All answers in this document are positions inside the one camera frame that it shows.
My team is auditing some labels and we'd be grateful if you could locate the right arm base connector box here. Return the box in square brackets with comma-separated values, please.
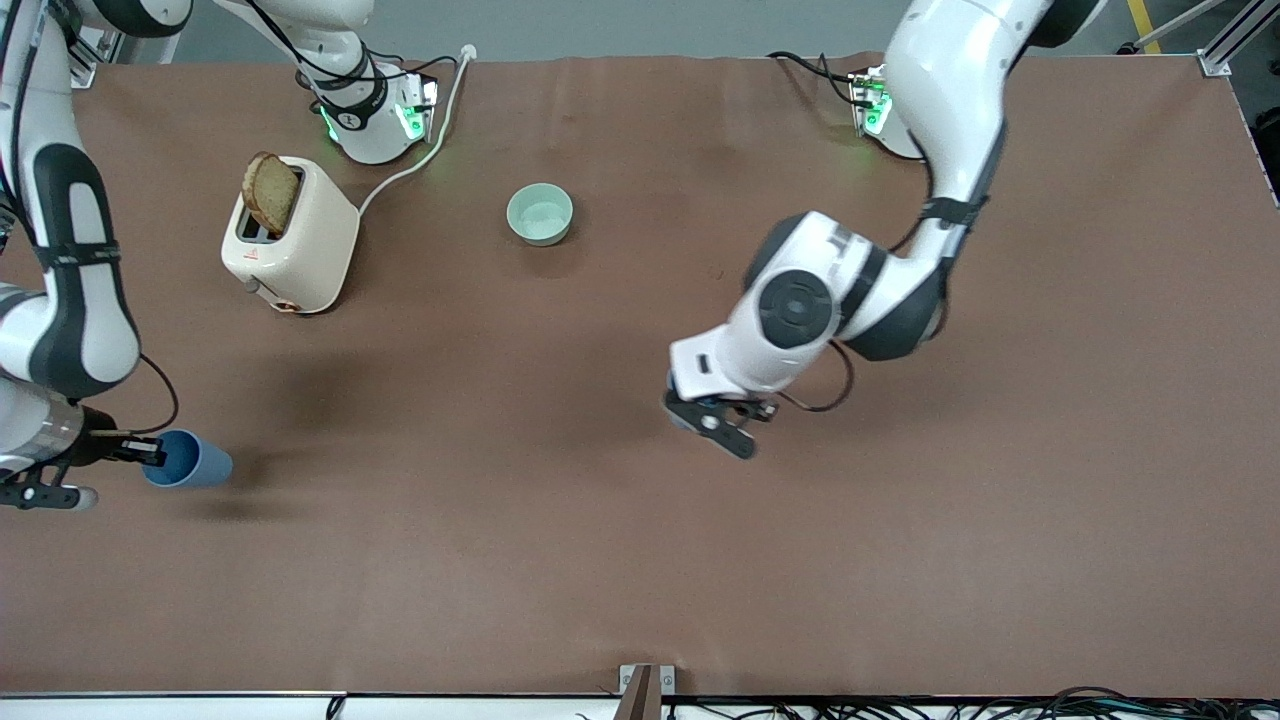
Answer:
[393, 76, 440, 142]

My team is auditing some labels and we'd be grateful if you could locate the aluminium frame profile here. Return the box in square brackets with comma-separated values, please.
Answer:
[60, 25, 111, 90]
[1194, 0, 1280, 80]

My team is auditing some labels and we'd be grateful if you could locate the mint green bowl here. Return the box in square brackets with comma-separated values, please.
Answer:
[505, 182, 575, 247]

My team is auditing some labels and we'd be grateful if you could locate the grey metal pole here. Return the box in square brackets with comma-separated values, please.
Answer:
[1115, 0, 1231, 56]

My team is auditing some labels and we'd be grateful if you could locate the dark camera mount post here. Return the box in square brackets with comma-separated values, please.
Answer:
[613, 665, 663, 720]

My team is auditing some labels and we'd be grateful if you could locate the black cable tangle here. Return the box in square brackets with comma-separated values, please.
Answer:
[662, 684, 1280, 720]

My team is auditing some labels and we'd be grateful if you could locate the white toaster power cable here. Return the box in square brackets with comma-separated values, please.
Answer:
[357, 44, 478, 217]

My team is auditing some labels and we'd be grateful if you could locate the grey metal mounting bracket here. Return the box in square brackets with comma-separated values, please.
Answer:
[617, 664, 677, 697]

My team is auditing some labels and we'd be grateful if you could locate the brown bread slice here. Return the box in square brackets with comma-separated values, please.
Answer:
[242, 151, 301, 238]

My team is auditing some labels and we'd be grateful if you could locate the black arm base cable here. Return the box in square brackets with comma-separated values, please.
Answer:
[767, 49, 863, 107]
[376, 48, 458, 73]

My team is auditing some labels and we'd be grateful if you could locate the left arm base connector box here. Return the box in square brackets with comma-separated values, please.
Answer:
[849, 64, 893, 138]

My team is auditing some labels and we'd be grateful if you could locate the brown table cover sheet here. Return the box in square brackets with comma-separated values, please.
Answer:
[0, 52, 1280, 699]

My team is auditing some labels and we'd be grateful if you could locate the cream white toaster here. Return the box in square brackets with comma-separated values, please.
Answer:
[220, 155, 361, 316]

